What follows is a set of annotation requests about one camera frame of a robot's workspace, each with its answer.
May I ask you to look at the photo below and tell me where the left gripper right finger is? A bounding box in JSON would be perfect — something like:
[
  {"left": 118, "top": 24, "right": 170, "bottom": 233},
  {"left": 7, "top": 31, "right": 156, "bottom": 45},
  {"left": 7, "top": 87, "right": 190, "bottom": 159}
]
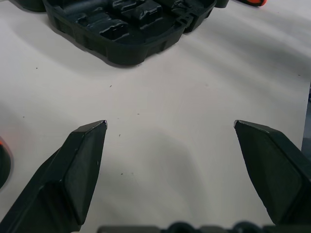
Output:
[{"left": 232, "top": 119, "right": 311, "bottom": 228}]

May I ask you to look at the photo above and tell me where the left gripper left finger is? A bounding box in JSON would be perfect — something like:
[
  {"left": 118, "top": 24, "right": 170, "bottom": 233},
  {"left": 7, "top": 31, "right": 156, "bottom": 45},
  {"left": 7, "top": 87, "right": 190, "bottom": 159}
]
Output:
[{"left": 0, "top": 119, "right": 108, "bottom": 233}]

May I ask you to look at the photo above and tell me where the black hard case orange latch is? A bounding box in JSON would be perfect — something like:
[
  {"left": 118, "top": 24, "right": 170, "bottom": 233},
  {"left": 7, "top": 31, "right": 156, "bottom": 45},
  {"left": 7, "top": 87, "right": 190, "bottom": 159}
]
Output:
[{"left": 42, "top": 0, "right": 218, "bottom": 67}]

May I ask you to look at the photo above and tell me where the orange and black tool handle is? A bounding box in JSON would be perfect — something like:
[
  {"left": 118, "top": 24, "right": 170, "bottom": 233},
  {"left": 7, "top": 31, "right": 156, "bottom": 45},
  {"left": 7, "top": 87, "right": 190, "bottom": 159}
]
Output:
[
  {"left": 0, "top": 135, "right": 15, "bottom": 190},
  {"left": 239, "top": 0, "right": 268, "bottom": 8}
]

